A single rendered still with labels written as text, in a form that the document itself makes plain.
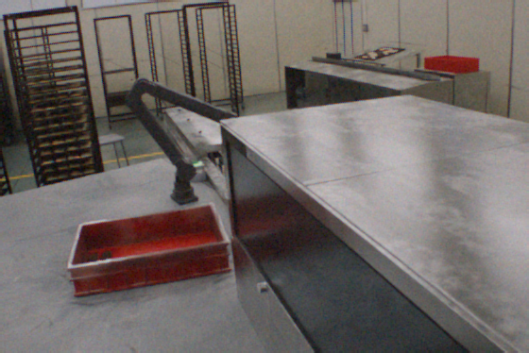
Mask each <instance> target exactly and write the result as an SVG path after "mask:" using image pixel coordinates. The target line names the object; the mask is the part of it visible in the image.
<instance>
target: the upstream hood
mask: <svg viewBox="0 0 529 353"><path fill-rule="evenodd" d="M164 112H165V117H166V119H167V120H168V121H169V123H170V124H171V125H172V126H173V127H174V128H175V130H176V131H177V132H178V134H179V135H180V136H181V138H182V140H183V141H184V142H185V144H186V145H187V146H188V147H189V149H190V150H191V151H192V153H193V154H194V155H195V157H196V158H197V159H199V158H205V157H208V154H207V153H212V152H218V151H220V153H221V154H222V146H221V137H220V134H219V133H218V132H217V131H216V130H215V129H214V128H213V127H212V126H210V125H209V124H208V123H207V122H206V121H205V120H203V119H202V118H201V117H200V116H198V115H197V114H194V113H192V112H191V111H188V110H187V109H183V108H173V109H166V110H165V111H164Z"/></svg>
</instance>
